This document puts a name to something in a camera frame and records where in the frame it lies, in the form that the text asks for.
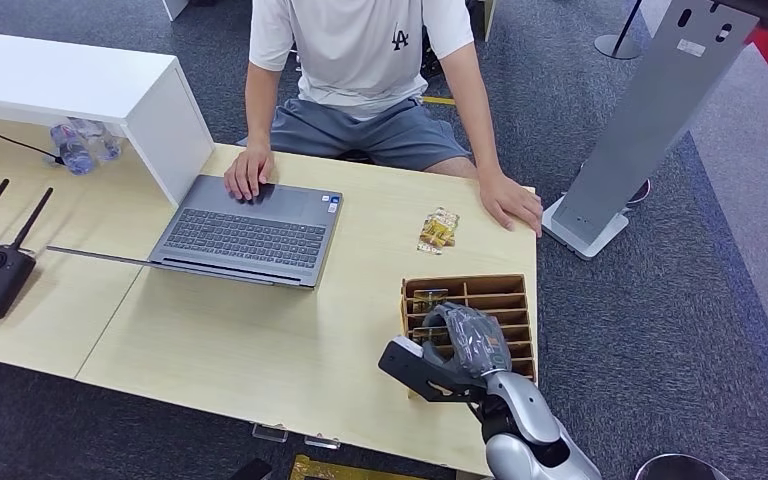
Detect person's right hand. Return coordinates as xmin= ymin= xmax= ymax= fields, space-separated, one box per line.
xmin=223 ymin=142 xmax=277 ymax=203

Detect person's left hand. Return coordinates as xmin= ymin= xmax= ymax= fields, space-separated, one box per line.
xmin=477 ymin=168 xmax=546 ymax=238

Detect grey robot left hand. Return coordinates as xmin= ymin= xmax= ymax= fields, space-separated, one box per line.
xmin=421 ymin=302 xmax=513 ymax=393

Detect wooden slotted card box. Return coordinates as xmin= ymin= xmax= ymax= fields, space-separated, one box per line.
xmin=399 ymin=273 xmax=540 ymax=400

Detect person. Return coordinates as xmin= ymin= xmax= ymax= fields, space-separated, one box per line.
xmin=223 ymin=0 xmax=546 ymax=238

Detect grey open laptop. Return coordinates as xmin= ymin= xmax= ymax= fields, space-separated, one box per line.
xmin=46 ymin=174 xmax=345 ymax=291

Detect dark shoe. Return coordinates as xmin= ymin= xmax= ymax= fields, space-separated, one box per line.
xmin=625 ymin=177 xmax=654 ymax=207

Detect clear plastic water bottle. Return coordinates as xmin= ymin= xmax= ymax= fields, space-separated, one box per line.
xmin=48 ymin=122 xmax=98 ymax=178
xmin=69 ymin=117 xmax=124 ymax=164

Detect grey kiosk stand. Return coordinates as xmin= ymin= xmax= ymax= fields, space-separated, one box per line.
xmin=540 ymin=0 xmax=768 ymax=262

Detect clear acrylic desk clip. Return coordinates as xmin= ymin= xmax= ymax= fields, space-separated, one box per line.
xmin=303 ymin=433 xmax=343 ymax=452
xmin=252 ymin=423 xmax=290 ymax=444

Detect beige wooden furniture panel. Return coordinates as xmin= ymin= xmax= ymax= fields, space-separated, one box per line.
xmin=472 ymin=0 xmax=499 ymax=43

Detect stanchion pole with round base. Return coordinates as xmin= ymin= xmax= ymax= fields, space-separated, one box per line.
xmin=593 ymin=0 xmax=648 ymax=62

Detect white desk shelf riser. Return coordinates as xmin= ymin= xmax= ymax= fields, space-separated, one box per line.
xmin=0 ymin=29 xmax=217 ymax=209

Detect round grey metal base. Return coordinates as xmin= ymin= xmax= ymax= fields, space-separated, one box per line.
xmin=633 ymin=453 xmax=731 ymax=480

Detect black angular floor object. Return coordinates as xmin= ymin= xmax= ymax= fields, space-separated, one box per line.
xmin=227 ymin=457 xmax=274 ymax=480

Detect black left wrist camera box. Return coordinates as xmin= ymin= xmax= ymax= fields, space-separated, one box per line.
xmin=377 ymin=335 xmax=489 ymax=404

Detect thin black cable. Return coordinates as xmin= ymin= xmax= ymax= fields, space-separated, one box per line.
xmin=0 ymin=121 xmax=65 ymax=164

